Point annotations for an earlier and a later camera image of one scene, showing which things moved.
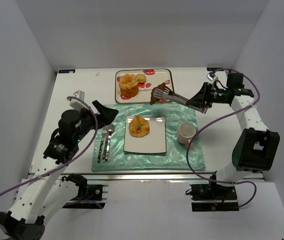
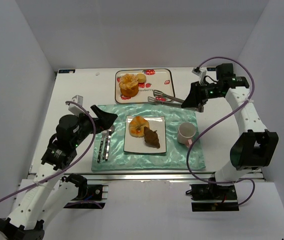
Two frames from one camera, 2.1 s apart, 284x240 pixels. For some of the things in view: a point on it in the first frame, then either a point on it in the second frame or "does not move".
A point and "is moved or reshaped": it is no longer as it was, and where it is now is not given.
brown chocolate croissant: [154, 100] -> [151, 138]
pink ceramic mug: [186, 132] does not move
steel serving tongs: [166, 93] is moved or reshaped
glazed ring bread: [138, 127] does not move
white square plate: [155, 141] does not move
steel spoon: [111, 128] does not move
